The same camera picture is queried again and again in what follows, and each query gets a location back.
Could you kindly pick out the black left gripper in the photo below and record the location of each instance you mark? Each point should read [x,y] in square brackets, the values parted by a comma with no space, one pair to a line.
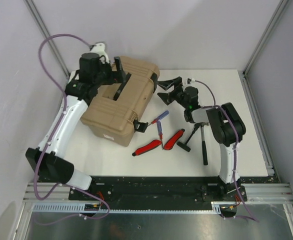
[114,77]

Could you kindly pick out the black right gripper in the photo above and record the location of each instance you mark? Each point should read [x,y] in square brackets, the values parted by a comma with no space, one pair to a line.
[167,84]

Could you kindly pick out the tan plastic tool box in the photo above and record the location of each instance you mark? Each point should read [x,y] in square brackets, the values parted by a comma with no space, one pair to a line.
[115,113]

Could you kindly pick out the black rubber mallet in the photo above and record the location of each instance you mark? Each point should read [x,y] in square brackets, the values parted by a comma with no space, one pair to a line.
[184,145]

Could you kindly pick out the black handled claw hammer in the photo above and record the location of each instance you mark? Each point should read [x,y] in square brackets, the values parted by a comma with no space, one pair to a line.
[203,144]

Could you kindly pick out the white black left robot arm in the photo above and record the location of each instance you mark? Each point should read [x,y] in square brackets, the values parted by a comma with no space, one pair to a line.
[47,160]

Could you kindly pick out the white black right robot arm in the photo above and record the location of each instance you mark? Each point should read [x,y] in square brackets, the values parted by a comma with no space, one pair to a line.
[226,126]

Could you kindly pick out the blue handled screwdriver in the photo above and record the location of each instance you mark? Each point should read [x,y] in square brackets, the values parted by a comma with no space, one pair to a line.
[160,133]
[158,118]

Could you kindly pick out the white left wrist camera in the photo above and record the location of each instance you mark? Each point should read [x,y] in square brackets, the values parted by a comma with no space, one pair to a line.
[100,49]

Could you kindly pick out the red handled pliers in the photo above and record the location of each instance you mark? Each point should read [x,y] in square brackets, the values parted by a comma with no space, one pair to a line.
[158,142]

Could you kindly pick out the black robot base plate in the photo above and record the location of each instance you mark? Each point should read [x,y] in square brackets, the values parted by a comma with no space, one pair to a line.
[206,188]

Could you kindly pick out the left aluminium frame post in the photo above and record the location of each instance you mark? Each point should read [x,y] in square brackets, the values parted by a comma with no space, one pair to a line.
[40,23]

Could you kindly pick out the aluminium frame post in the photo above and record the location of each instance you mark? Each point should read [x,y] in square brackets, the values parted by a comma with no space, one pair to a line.
[40,23]
[266,35]

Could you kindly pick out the aluminium frame rail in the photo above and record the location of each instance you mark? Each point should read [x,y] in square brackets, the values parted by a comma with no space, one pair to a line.
[268,193]

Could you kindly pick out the right aluminium frame post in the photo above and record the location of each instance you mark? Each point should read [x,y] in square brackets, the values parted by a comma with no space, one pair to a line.
[266,35]

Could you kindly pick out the grey slotted cable duct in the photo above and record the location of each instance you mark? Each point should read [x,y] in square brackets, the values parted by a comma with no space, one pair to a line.
[90,208]

